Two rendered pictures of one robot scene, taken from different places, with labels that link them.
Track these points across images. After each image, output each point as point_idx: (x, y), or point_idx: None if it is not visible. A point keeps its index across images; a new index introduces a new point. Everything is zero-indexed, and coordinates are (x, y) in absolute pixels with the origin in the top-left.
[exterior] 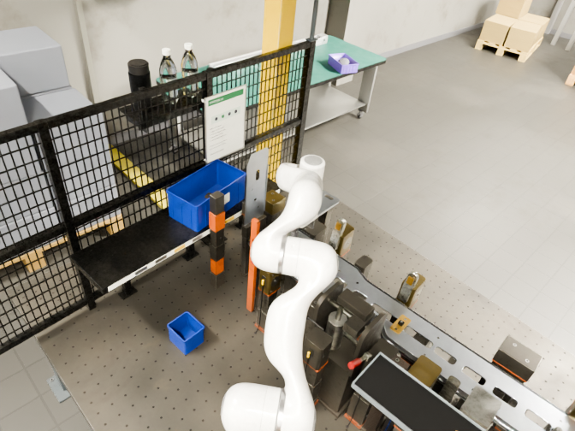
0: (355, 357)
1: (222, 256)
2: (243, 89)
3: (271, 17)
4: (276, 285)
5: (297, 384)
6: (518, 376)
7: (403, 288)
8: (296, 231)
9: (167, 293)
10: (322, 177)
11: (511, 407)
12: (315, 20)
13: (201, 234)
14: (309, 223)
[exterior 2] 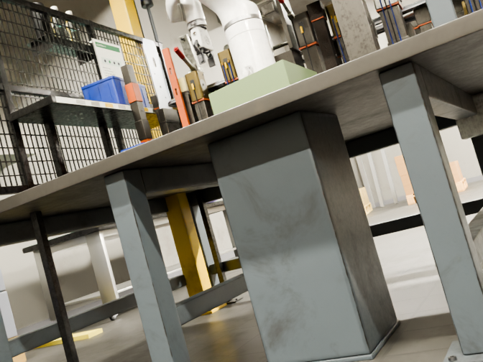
0: (282, 19)
1: (150, 136)
2: (118, 48)
3: (122, 22)
4: (206, 92)
5: None
6: (417, 27)
7: None
8: (201, 51)
9: None
10: (200, 2)
11: (415, 8)
12: (154, 28)
13: (124, 105)
14: (209, 48)
